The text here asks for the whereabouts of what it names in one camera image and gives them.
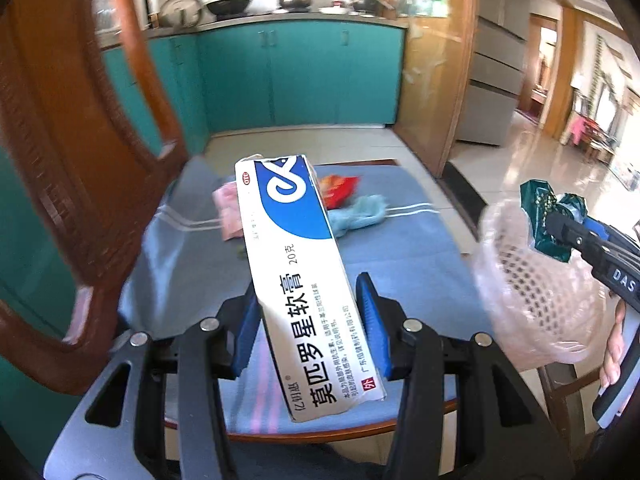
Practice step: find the blue striped seat cushion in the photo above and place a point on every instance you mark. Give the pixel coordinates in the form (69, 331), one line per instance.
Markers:
(425, 240)

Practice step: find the black wok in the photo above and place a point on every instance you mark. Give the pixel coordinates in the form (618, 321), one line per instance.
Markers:
(227, 6)

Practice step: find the grey refrigerator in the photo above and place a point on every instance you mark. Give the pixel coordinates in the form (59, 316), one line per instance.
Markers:
(492, 70)

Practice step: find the person's right hand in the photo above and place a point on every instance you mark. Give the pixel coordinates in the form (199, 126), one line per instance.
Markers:
(614, 347)

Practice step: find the pink wrapper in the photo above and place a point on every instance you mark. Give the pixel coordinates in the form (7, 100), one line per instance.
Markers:
(227, 210)

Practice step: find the wooden framed glass door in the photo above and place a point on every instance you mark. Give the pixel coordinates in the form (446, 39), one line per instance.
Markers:
(430, 85)

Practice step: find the grey kitchen countertop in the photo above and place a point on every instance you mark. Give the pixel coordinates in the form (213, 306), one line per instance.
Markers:
(300, 19)

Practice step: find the light blue cloth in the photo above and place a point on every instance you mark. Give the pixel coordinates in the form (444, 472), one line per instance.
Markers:
(360, 212)

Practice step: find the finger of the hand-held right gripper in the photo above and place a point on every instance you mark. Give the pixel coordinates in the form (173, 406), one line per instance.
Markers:
(600, 227)
(575, 240)

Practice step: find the black cooker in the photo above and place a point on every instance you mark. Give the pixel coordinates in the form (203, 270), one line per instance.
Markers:
(367, 4)

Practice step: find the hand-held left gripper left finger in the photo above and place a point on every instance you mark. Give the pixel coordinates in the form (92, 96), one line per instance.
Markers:
(247, 340)

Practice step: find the carved wooden chair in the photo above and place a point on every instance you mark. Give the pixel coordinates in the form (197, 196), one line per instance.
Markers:
(60, 160)

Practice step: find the wooden doorway frame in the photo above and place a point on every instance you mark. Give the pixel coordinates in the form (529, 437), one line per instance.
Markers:
(562, 75)

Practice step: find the pink hanging cloth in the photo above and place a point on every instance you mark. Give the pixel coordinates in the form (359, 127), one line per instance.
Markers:
(580, 130)

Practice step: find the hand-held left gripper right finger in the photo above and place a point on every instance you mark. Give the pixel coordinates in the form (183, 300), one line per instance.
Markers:
(375, 330)

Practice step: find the round metal lid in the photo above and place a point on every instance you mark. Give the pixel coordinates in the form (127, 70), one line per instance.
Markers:
(180, 10)

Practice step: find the red snack packet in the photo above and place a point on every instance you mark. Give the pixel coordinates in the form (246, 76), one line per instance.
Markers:
(337, 187)

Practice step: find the blue and white medicine box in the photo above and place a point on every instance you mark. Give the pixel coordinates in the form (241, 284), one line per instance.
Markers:
(295, 285)

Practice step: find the dark green wrapper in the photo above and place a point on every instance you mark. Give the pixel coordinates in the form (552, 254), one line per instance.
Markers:
(537, 200)

